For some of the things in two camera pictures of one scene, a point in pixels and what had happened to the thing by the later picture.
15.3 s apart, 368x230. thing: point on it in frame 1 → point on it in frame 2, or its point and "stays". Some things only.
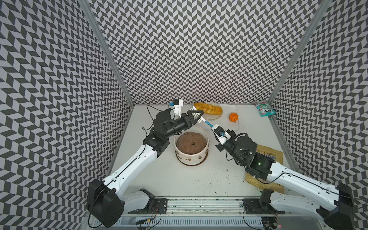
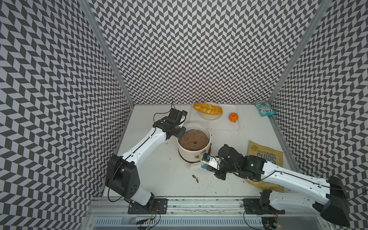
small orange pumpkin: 233,117 stays
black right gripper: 219,146 → 221,174
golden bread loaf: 208,109 stays
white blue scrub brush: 201,119 → 198,167
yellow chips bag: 276,155 stays
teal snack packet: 265,108 stays
